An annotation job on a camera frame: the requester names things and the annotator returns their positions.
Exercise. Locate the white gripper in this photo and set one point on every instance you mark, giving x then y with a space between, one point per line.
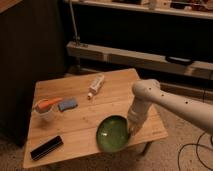
137 115

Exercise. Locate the green ceramic bowl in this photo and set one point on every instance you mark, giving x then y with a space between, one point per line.
112 134

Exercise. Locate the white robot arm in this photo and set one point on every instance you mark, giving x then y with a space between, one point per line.
148 92

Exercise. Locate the white tube with cap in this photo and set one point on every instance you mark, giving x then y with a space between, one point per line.
96 85

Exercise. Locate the wooden folding table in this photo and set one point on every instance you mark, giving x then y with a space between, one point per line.
77 127

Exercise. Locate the blue sponge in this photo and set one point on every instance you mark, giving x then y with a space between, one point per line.
67 104

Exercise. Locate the black rectangular box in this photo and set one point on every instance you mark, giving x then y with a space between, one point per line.
46 148

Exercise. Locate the long grey case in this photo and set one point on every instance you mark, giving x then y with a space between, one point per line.
197 69

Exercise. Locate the orange carrot toy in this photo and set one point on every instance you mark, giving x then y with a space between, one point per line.
46 104

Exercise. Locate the metal stand pole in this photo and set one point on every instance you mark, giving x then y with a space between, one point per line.
76 35

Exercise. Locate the wooden shelf board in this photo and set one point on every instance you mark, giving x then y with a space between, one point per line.
143 8

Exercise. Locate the black case handle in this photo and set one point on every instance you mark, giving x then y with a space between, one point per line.
180 61

